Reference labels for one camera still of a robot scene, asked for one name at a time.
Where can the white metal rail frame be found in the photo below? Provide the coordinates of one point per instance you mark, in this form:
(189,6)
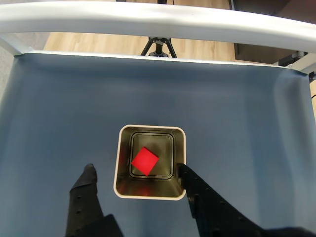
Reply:
(148,19)

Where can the red cube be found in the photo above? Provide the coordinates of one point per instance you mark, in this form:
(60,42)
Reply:
(145,161)

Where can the beige square tin container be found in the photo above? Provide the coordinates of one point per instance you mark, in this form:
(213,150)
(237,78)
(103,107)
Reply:
(148,187)

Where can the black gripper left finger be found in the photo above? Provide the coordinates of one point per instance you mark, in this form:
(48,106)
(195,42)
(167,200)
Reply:
(82,205)

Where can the black tripod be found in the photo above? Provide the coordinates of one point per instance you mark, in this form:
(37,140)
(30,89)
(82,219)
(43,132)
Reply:
(159,48)

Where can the dark blue-grey table mat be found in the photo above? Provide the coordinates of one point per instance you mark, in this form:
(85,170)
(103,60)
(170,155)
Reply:
(61,111)

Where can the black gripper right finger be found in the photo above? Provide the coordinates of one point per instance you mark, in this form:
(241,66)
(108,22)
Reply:
(212,214)

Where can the dark cabinet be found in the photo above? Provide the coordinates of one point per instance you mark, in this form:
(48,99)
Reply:
(259,53)

